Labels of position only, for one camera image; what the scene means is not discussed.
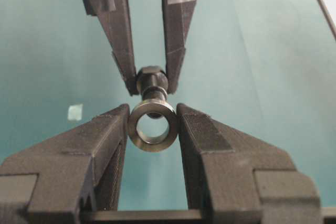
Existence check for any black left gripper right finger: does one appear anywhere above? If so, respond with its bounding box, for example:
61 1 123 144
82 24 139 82
177 103 323 223

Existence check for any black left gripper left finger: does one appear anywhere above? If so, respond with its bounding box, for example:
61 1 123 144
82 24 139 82
1 104 129 223

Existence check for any silver metal washer ring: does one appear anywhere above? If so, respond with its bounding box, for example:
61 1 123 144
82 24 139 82
127 99 180 153

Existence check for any dark metal stepped shaft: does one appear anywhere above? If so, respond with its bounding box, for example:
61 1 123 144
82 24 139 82
135 65 168 119

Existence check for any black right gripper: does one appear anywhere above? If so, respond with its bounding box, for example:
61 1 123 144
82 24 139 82
83 0 197 95

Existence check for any teal table cloth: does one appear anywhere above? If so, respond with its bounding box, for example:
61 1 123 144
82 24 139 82
1 0 335 206

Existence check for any middle pale tape marker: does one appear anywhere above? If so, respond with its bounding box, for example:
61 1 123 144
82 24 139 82
67 104 83 121

